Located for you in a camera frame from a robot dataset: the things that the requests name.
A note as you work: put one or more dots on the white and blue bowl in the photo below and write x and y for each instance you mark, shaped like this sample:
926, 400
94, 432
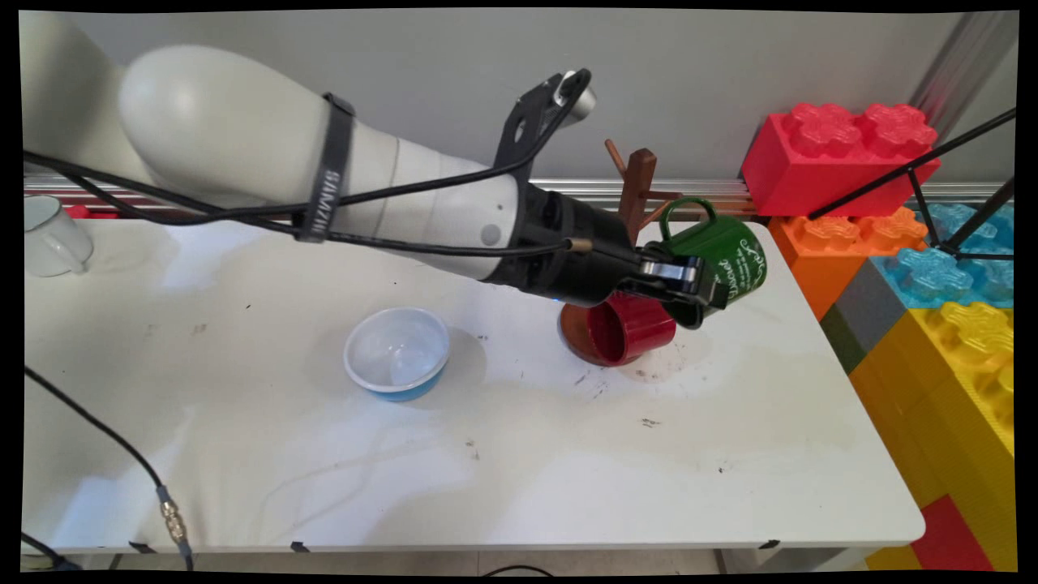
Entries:
397, 349

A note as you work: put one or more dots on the black tripod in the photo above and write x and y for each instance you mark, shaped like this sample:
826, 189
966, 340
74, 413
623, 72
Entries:
916, 174

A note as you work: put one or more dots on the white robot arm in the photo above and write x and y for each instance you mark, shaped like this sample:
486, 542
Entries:
243, 138

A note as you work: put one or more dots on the brown wooden mug tree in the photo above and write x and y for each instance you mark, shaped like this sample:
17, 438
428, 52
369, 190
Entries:
641, 182

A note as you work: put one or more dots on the slanted aluminium profile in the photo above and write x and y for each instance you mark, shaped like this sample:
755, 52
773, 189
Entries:
961, 69

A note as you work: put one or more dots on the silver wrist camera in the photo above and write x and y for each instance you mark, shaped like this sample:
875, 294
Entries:
577, 96

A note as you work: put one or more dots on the big orange toy block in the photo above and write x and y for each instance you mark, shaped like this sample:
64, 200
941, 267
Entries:
819, 259

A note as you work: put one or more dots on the big yellow toy block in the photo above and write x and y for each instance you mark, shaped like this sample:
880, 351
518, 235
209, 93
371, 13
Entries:
941, 381

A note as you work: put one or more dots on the horizontal aluminium rail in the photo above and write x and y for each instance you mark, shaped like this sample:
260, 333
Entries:
705, 195

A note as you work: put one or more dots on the small red object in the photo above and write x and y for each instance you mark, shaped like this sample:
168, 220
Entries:
93, 212

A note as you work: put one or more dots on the red giant building block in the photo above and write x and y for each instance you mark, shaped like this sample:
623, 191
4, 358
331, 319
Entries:
949, 535

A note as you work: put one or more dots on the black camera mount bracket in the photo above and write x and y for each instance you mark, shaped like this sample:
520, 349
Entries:
523, 122

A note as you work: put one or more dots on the red ceramic mug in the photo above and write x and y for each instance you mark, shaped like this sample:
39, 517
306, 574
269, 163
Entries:
641, 332

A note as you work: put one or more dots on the big dark green toy block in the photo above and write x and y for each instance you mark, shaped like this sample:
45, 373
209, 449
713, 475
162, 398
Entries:
843, 341

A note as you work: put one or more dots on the big gray toy block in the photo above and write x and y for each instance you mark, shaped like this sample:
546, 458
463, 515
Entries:
868, 304

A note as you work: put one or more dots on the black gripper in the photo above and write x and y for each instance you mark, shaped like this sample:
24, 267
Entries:
568, 251

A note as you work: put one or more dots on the big light blue toy block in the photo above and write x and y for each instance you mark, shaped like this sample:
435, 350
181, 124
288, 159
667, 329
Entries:
941, 272

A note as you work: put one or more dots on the white mug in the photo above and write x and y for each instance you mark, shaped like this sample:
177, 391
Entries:
53, 239

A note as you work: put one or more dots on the big red toy block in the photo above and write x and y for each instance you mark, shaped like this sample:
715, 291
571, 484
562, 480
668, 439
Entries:
811, 170

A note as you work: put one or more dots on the green enamel mug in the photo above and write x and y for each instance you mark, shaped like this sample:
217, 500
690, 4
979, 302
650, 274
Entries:
730, 251

